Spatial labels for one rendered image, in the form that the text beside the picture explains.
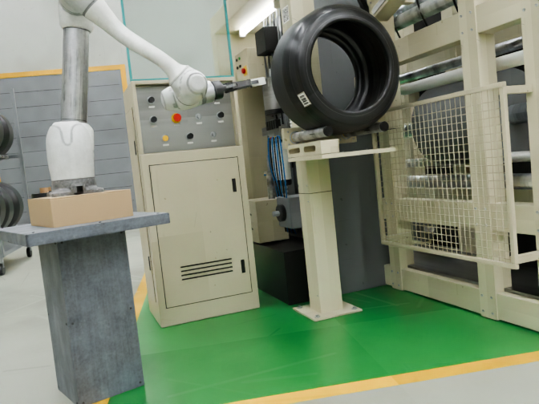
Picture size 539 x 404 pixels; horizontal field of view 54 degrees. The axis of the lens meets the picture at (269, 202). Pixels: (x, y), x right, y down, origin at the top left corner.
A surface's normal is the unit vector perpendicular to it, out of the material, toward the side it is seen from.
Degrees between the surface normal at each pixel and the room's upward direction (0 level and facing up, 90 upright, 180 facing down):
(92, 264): 90
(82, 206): 90
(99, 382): 90
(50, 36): 90
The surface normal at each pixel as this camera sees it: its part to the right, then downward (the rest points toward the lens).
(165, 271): 0.37, 0.04
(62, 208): 0.62, 0.00
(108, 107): 0.15, 0.06
